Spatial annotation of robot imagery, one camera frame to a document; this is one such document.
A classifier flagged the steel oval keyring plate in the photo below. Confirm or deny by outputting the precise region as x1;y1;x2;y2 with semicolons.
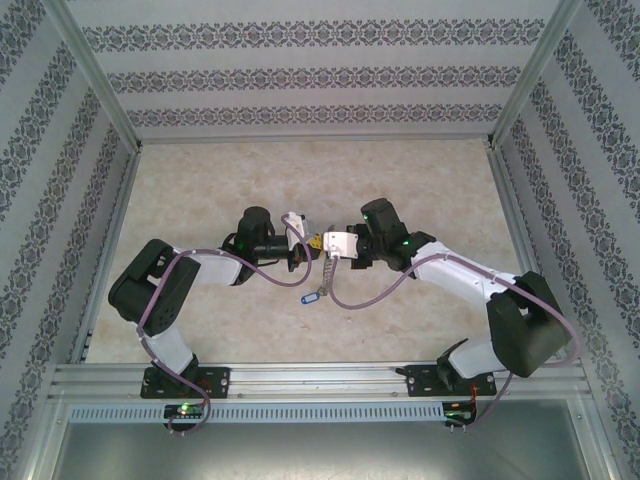
319;255;336;299

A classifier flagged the steel sheet shelf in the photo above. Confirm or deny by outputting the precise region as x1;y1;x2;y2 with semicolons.
47;419;601;480

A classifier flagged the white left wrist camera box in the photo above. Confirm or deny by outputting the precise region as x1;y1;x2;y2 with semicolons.
281;211;310;237

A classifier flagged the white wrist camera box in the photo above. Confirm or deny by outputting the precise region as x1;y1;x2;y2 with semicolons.
323;229;360;262
281;211;310;237

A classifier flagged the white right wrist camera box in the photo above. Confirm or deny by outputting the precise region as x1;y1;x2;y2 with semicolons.
323;229;360;262

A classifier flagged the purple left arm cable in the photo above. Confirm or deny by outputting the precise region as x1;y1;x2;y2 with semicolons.
137;212;314;435

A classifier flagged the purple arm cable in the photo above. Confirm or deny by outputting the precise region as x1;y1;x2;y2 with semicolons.
137;212;314;435
327;252;583;434

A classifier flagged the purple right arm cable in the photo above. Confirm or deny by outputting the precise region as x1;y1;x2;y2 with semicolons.
327;252;583;434

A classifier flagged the aluminium table end rail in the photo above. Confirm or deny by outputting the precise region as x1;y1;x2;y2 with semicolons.
135;133;494;147

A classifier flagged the aluminium table side rail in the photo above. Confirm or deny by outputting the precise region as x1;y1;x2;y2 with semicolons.
67;142;144;364
487;139;574;359

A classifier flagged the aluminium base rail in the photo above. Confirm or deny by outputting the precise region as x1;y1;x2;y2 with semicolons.
49;362;586;401

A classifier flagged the slotted grey cable duct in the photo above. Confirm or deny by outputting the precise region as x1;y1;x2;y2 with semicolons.
67;402;449;424

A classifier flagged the aluminium frame post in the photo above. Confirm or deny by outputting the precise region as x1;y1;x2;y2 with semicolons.
47;0;144;151
487;0;584;149

